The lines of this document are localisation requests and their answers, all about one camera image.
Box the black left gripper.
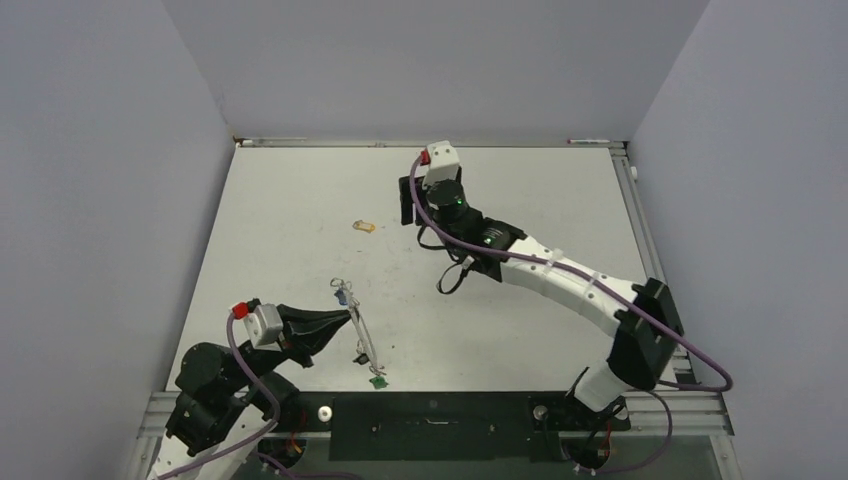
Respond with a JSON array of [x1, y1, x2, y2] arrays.
[[224, 303, 352, 393]]

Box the blue plastic key tag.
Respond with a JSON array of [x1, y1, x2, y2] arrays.
[[334, 289, 349, 306]]

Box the yellow plastic key tag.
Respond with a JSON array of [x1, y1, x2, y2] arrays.
[[352, 220, 376, 233]]

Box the green plastic key tag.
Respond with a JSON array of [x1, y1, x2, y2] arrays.
[[369, 376, 388, 390]]

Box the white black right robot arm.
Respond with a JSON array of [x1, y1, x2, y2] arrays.
[[398, 176, 683, 428]]

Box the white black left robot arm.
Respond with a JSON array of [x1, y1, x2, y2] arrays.
[[147, 299, 351, 479]]

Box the black head key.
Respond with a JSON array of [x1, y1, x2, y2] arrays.
[[353, 353, 370, 365]]

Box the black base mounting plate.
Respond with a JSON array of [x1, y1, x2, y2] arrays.
[[259, 390, 631, 465]]

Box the red white marker pen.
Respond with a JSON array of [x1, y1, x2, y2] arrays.
[[567, 139, 612, 145]]

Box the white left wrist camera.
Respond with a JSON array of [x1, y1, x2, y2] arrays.
[[230, 298, 284, 351]]

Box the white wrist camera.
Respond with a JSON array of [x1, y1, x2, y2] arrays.
[[421, 140, 461, 188], [230, 298, 284, 351]]

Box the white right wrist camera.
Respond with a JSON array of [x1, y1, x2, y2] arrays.
[[421, 140, 461, 188]]

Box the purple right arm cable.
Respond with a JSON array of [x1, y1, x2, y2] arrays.
[[407, 155, 734, 393]]

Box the aluminium frame rail back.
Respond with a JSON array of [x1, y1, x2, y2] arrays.
[[234, 137, 627, 149]]

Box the aluminium frame rail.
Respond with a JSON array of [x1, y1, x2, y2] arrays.
[[137, 390, 734, 439], [234, 137, 627, 149], [610, 146, 685, 352]]

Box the aluminium frame rail right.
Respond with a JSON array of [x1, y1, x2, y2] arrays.
[[610, 146, 685, 352]]

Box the aluminium frame rail front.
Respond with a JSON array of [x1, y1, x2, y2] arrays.
[[137, 390, 734, 439]]

